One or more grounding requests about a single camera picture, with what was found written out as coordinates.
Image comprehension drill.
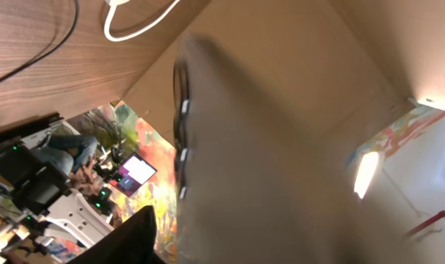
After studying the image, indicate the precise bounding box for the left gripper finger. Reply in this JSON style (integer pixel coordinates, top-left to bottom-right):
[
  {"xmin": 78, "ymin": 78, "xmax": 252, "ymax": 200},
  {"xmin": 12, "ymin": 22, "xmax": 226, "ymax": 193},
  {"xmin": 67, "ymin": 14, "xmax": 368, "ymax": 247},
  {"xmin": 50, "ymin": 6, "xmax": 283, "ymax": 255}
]
[{"xmin": 68, "ymin": 205, "xmax": 165, "ymax": 264}]

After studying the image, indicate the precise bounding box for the Galaxy smartphone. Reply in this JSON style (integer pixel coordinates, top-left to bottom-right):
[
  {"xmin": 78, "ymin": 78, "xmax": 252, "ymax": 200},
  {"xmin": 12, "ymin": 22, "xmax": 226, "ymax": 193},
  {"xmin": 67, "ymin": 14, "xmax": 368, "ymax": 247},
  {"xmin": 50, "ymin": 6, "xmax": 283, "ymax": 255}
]
[{"xmin": 174, "ymin": 35, "xmax": 417, "ymax": 263}]

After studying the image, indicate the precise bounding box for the black USB charging cable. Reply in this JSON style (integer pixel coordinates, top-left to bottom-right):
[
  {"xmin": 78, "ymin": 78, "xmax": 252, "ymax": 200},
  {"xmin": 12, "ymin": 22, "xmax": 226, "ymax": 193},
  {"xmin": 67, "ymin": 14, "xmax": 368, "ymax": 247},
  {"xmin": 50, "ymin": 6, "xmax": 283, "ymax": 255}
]
[{"xmin": 0, "ymin": 0, "xmax": 80, "ymax": 89}]

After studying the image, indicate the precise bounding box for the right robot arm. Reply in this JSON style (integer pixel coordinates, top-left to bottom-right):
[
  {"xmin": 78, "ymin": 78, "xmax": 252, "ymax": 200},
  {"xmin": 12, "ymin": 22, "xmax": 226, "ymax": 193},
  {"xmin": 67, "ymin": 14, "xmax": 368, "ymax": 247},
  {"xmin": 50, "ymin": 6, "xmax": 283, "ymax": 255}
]
[{"xmin": 0, "ymin": 143, "xmax": 113, "ymax": 248}]

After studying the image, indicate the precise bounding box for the open laptop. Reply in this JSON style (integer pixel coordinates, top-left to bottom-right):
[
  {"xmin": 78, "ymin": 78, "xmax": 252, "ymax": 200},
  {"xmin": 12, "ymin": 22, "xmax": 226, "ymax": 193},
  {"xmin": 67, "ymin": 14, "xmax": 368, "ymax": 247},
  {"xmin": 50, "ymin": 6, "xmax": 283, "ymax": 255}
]
[{"xmin": 109, "ymin": 153, "xmax": 158, "ymax": 197}]

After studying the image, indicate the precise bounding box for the seated person in jeans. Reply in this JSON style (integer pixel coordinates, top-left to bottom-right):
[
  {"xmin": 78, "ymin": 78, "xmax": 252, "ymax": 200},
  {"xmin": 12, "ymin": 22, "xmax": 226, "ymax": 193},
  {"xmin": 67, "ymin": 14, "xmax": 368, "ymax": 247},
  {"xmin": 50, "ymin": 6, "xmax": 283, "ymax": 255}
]
[{"xmin": 32, "ymin": 135, "xmax": 98, "ymax": 175}]

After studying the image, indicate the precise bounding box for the red pipe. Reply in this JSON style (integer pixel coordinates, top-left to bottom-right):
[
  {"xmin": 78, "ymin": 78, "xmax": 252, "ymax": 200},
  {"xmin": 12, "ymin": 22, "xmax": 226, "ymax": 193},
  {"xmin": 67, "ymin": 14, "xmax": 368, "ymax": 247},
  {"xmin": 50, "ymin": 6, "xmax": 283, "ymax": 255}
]
[{"xmin": 404, "ymin": 210, "xmax": 445, "ymax": 238}]

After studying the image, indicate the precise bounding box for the white power strip cord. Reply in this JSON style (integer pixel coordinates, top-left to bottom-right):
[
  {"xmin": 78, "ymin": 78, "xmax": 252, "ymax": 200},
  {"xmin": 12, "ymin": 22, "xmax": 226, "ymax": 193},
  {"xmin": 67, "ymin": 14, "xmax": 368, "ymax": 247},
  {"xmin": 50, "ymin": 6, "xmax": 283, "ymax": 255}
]
[{"xmin": 103, "ymin": 0, "xmax": 182, "ymax": 43}]

